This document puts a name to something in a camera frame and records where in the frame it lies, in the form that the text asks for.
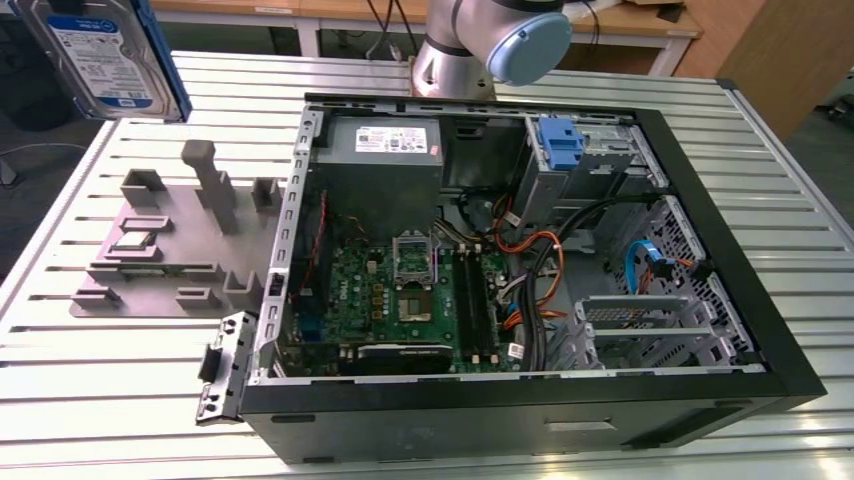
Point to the hard disk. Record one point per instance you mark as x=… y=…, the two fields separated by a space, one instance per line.
x=101 y=60

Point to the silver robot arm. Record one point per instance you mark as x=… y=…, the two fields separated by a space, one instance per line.
x=448 y=65

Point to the metal disk bay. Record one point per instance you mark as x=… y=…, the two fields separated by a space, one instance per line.
x=634 y=302

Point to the locking lever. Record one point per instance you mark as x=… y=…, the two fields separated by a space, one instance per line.
x=436 y=270

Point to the green motherboard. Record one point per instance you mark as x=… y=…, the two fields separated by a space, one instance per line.
x=361 y=280

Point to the CPU socket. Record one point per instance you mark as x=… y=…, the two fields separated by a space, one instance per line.
x=417 y=309

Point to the black RAM slot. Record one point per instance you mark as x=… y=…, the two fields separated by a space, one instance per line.
x=485 y=305
x=468 y=305

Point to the gray power supply unit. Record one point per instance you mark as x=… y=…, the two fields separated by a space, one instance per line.
x=387 y=145

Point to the metal drive cage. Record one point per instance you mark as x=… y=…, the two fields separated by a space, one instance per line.
x=548 y=195

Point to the black graphics card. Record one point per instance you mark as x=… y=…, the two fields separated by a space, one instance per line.
x=401 y=357

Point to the blue drive latch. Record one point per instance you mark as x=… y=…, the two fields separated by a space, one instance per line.
x=561 y=145

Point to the gray parts rack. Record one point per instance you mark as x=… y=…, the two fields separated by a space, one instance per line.
x=194 y=250

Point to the black PC case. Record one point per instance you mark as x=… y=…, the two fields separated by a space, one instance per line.
x=468 y=420

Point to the green RAM stick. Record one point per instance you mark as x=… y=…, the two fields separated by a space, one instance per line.
x=150 y=272

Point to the silver CPU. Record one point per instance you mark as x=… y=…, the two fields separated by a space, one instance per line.
x=134 y=241

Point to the wooden desk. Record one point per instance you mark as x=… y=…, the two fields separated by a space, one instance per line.
x=650 y=30

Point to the black chair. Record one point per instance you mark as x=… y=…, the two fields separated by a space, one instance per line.
x=27 y=110

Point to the wooden cabinet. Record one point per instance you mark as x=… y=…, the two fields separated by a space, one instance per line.
x=788 y=50

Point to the metal case latch bracket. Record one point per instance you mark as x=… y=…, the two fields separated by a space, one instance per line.
x=230 y=360

